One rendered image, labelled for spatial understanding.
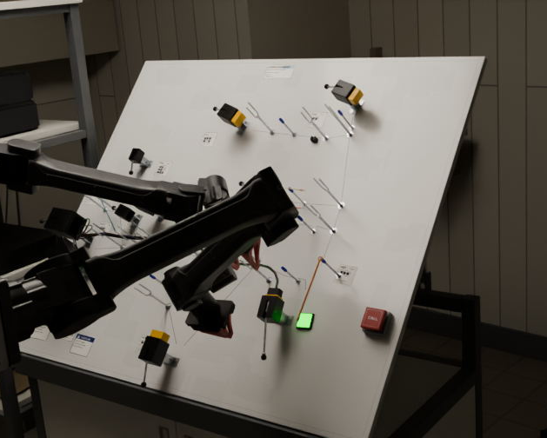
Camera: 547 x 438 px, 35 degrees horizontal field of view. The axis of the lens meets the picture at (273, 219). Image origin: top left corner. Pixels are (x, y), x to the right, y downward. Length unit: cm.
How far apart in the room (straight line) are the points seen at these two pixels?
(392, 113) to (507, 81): 188
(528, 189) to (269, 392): 235
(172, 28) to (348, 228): 243
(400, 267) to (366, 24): 260
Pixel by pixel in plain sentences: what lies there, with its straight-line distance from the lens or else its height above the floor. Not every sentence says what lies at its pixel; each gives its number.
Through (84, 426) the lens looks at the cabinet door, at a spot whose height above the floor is 66.
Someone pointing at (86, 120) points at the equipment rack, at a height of 147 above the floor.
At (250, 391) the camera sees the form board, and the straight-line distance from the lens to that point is 214.
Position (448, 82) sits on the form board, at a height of 157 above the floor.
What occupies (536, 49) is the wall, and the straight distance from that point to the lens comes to 407.
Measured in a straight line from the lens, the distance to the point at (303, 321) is 212.
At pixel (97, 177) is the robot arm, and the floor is 148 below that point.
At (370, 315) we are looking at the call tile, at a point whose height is 111.
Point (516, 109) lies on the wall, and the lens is 415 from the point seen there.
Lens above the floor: 186
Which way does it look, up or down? 15 degrees down
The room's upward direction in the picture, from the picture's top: 5 degrees counter-clockwise
